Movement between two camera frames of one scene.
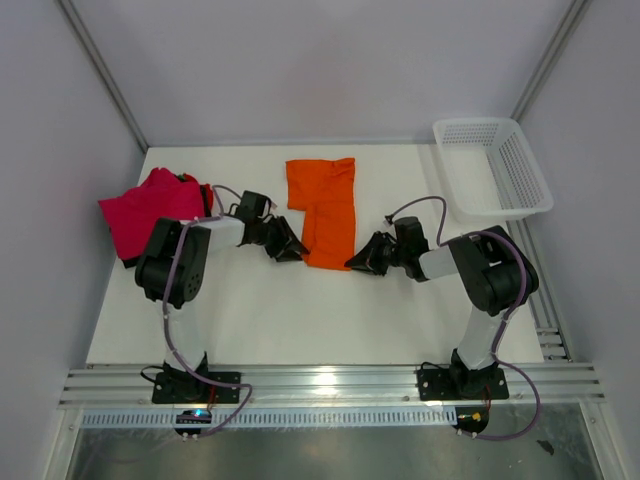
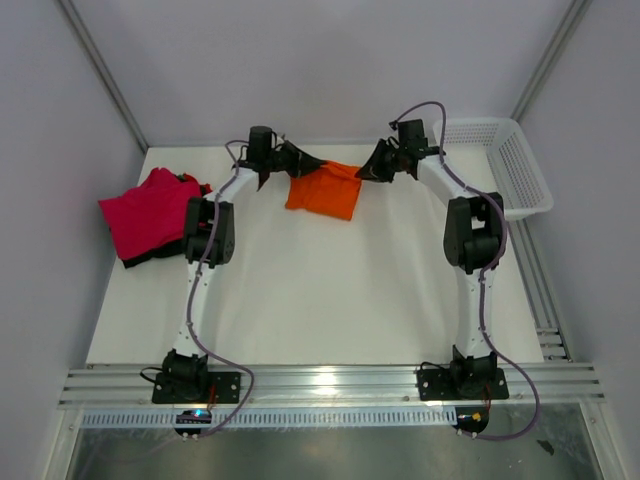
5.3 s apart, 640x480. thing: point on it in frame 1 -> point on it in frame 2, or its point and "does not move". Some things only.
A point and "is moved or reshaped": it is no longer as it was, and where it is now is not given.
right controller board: [473, 419] does not move
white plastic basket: [491, 169] does not move
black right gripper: [360, 261] -> [373, 170]
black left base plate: [187, 387] does not move
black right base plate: [458, 383] does not move
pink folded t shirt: [134, 215] does not move
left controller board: [201, 416] does not move
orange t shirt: [325, 189] is moved or reshaped
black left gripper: [287, 244] -> [301, 163]
